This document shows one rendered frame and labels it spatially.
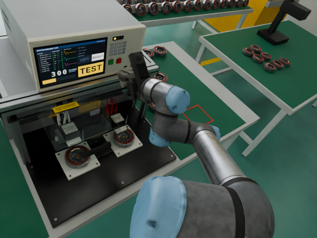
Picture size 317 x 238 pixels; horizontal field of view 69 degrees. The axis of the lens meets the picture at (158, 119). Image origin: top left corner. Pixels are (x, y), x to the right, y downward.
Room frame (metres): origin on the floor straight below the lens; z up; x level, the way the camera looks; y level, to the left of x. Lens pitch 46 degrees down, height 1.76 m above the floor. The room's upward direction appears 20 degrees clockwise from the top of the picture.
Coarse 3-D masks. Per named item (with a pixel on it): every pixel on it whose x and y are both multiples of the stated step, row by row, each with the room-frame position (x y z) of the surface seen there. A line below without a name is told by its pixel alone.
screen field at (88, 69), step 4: (92, 64) 0.70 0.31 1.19; (96, 64) 0.72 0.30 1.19; (100, 64) 0.73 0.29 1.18; (80, 68) 0.66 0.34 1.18; (84, 68) 0.68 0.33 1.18; (88, 68) 0.69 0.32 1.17; (92, 68) 0.70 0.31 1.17; (96, 68) 0.72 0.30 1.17; (100, 68) 0.73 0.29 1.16; (80, 72) 0.66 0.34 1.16; (84, 72) 0.68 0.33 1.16; (88, 72) 0.69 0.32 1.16; (92, 72) 0.70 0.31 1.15; (96, 72) 0.72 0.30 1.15; (80, 76) 0.66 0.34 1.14
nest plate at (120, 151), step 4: (136, 136) 0.76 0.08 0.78; (136, 140) 0.74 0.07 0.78; (132, 144) 0.70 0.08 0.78; (136, 144) 0.71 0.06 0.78; (140, 144) 0.72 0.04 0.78; (120, 148) 0.66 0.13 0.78; (124, 148) 0.66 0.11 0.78; (128, 148) 0.67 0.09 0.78; (132, 148) 0.68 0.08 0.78; (136, 148) 0.70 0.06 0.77; (116, 152) 0.63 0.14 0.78; (120, 152) 0.64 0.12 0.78; (124, 152) 0.64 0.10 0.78; (128, 152) 0.66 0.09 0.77
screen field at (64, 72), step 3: (63, 69) 0.62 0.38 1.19; (66, 69) 0.62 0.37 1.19; (51, 72) 0.58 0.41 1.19; (54, 72) 0.59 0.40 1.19; (57, 72) 0.60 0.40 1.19; (60, 72) 0.61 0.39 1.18; (63, 72) 0.61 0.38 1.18; (66, 72) 0.62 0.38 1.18; (51, 75) 0.58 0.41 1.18; (54, 75) 0.59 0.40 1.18; (57, 75) 0.60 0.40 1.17; (60, 75) 0.61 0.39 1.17
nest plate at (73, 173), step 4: (56, 156) 0.50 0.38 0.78; (92, 160) 0.54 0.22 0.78; (96, 160) 0.55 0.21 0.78; (88, 164) 0.52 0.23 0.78; (92, 164) 0.52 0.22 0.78; (96, 164) 0.53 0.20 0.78; (76, 168) 0.48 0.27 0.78; (84, 168) 0.49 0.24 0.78; (88, 168) 0.50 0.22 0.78; (92, 168) 0.51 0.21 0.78; (68, 172) 0.45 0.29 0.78; (72, 172) 0.45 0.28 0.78; (76, 172) 0.46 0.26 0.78; (80, 172) 0.47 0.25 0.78; (84, 172) 0.48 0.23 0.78; (68, 176) 0.43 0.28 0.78; (72, 176) 0.44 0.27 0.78; (76, 176) 0.45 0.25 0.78
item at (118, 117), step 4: (112, 116) 0.76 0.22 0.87; (116, 116) 0.77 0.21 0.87; (120, 116) 0.78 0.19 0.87; (116, 120) 0.74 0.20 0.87; (120, 120) 0.75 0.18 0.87; (124, 120) 0.76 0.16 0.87; (120, 124) 0.74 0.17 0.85; (124, 124) 0.76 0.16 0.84; (120, 128) 0.74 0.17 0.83; (124, 128) 0.75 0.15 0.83
